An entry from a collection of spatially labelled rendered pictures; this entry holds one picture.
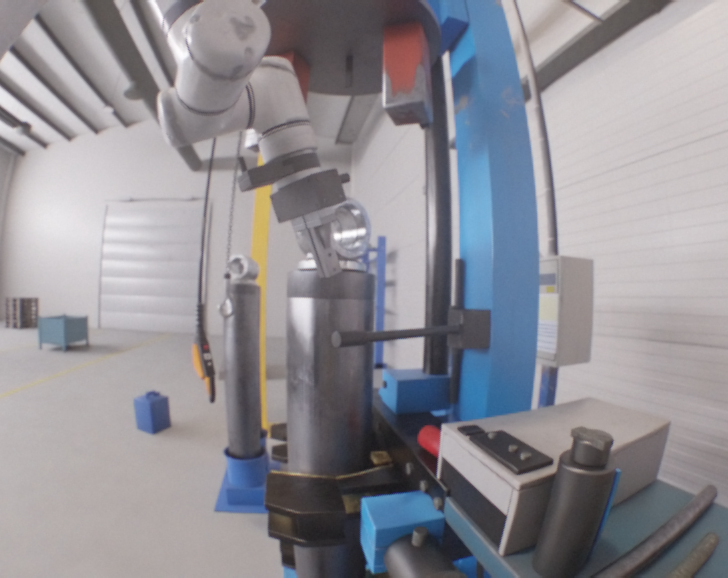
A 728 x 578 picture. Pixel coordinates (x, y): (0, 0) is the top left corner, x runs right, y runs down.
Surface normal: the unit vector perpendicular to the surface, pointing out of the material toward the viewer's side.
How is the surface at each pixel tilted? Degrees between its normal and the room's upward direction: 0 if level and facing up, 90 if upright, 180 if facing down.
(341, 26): 180
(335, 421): 90
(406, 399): 90
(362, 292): 90
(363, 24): 180
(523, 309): 90
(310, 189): 115
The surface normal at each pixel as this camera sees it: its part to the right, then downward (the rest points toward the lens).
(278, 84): 0.57, 0.05
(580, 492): -0.69, -0.04
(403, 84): -0.36, -0.03
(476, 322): 0.22, -0.01
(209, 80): -0.18, 0.98
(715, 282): -0.98, -0.03
